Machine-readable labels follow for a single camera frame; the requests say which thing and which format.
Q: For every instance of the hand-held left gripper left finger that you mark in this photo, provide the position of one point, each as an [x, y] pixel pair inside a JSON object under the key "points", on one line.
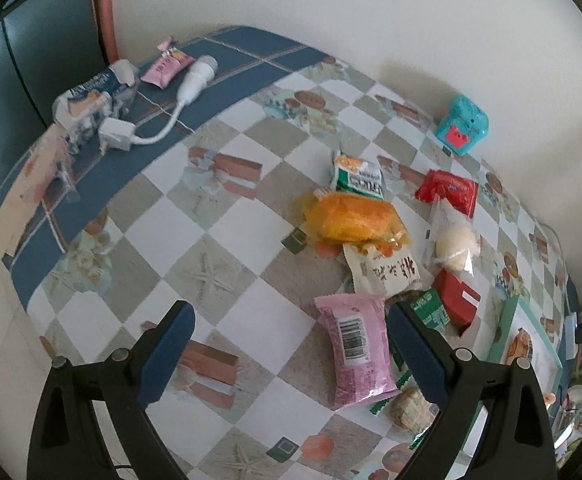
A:
{"points": [[168, 355]]}

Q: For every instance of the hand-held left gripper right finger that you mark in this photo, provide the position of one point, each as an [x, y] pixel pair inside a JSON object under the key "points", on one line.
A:
{"points": [[416, 345]]}

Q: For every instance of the small green snack packet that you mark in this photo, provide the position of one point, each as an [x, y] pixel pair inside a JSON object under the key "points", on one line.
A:
{"points": [[431, 312]]}

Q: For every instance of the pink snack packet with barcode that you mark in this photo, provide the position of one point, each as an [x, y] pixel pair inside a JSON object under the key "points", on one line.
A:
{"points": [[361, 350]]}

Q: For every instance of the red cardboard box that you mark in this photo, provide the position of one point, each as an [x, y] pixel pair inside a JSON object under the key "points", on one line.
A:
{"points": [[456, 300]]}

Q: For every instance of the white snack packet orange print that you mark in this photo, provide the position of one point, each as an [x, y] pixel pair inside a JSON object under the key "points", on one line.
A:
{"points": [[381, 272]]}

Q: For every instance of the clear tray with teal rim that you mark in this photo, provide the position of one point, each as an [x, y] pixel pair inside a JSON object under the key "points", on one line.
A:
{"points": [[531, 355]]}

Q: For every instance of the tan rice cake snack packet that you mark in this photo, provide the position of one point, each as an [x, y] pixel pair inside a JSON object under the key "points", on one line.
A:
{"points": [[411, 407]]}

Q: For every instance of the clear packet with pale bun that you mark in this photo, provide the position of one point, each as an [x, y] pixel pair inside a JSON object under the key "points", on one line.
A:
{"points": [[456, 242]]}

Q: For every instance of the checkered printed tablecloth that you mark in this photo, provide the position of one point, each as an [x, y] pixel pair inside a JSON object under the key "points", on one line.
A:
{"points": [[196, 240]]}

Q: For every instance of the red snack packet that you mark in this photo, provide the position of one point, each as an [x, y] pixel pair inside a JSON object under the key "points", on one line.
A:
{"points": [[448, 191]]}

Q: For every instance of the pile of assorted small items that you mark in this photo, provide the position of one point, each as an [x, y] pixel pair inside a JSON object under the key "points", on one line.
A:
{"points": [[578, 410]]}

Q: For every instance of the green and white snack packet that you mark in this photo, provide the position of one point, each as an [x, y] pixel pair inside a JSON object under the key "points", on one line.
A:
{"points": [[361, 177]]}

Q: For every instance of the white plug adapter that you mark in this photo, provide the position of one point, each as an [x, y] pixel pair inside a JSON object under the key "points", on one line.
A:
{"points": [[116, 135]]}

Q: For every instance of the teal box with red label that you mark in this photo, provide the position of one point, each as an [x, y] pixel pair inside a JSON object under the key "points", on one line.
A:
{"points": [[463, 120]]}

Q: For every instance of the white handheld device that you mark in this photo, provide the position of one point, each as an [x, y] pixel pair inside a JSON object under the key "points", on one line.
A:
{"points": [[197, 77]]}

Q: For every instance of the small pink pouch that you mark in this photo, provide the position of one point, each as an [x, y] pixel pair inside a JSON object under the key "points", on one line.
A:
{"points": [[166, 67]]}

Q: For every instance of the dark blue door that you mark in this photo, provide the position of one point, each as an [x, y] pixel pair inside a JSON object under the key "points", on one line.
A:
{"points": [[31, 60]]}

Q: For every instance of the salmon wooden post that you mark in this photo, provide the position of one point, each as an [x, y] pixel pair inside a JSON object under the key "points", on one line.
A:
{"points": [[103, 10]]}

